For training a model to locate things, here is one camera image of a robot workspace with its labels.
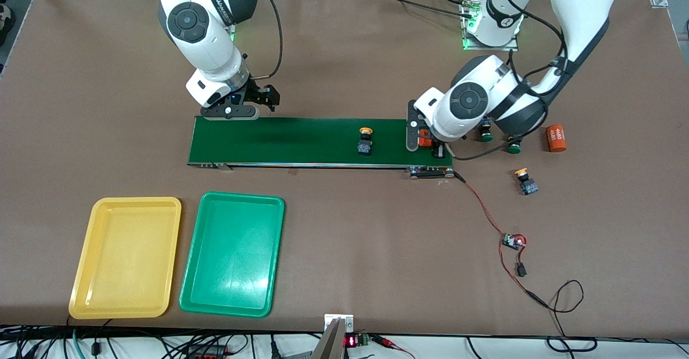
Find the green conveyor belt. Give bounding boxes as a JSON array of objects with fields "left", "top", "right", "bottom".
[{"left": 187, "top": 115, "right": 457, "bottom": 180}]

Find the green plastic tray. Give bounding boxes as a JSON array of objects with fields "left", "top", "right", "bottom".
[{"left": 179, "top": 191, "right": 285, "bottom": 318}]

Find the red clip lead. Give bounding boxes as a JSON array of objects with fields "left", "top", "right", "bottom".
[{"left": 371, "top": 335, "right": 416, "bottom": 359}]

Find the yellow plastic tray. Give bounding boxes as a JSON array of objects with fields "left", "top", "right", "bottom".
[{"left": 68, "top": 196, "right": 182, "bottom": 320}]

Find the black power strip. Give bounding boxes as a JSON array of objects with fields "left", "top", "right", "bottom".
[{"left": 186, "top": 344, "right": 229, "bottom": 359}]

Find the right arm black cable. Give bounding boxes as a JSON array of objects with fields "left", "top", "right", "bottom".
[{"left": 245, "top": 0, "right": 284, "bottom": 80}]

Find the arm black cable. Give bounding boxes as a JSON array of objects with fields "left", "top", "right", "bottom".
[
  {"left": 449, "top": 0, "right": 571, "bottom": 161},
  {"left": 245, "top": 0, "right": 284, "bottom": 80}
]

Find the red black conveyor wire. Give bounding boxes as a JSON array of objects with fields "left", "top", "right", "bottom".
[{"left": 452, "top": 170, "right": 585, "bottom": 338}]

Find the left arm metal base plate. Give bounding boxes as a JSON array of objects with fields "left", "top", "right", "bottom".
[{"left": 462, "top": 0, "right": 520, "bottom": 52}]

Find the black cable on table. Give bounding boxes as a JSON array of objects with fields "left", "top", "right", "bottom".
[{"left": 371, "top": 0, "right": 485, "bottom": 20}]

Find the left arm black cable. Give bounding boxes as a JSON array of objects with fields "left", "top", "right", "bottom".
[{"left": 449, "top": 0, "right": 571, "bottom": 161}]

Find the silver camera mount pole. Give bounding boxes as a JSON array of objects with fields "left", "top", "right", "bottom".
[{"left": 310, "top": 314, "right": 355, "bottom": 359}]

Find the black cable loop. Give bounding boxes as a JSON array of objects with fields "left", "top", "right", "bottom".
[{"left": 546, "top": 336, "right": 598, "bottom": 353}]

